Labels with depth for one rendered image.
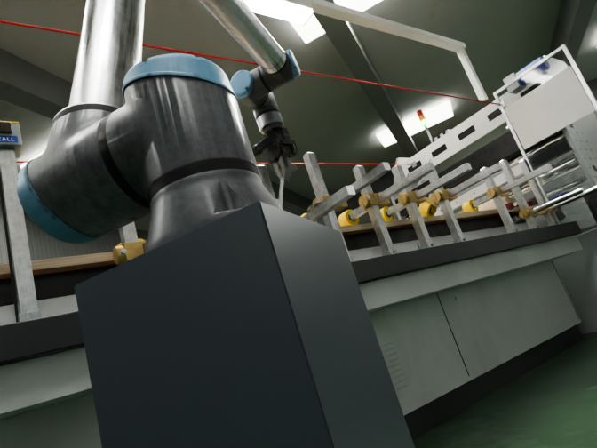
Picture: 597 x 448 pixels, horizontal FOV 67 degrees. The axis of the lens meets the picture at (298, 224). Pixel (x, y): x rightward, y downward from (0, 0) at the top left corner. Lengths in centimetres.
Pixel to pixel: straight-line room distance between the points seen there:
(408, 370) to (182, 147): 164
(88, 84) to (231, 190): 38
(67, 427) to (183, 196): 97
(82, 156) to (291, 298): 37
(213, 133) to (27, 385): 80
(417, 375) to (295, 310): 169
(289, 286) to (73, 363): 87
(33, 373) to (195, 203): 77
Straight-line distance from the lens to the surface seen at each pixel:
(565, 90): 344
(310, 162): 176
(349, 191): 132
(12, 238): 127
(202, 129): 58
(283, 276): 41
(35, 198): 72
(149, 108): 61
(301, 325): 42
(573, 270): 359
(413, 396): 204
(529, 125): 350
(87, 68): 86
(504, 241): 249
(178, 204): 54
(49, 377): 121
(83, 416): 142
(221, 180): 54
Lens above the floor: 46
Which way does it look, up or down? 15 degrees up
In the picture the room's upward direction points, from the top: 18 degrees counter-clockwise
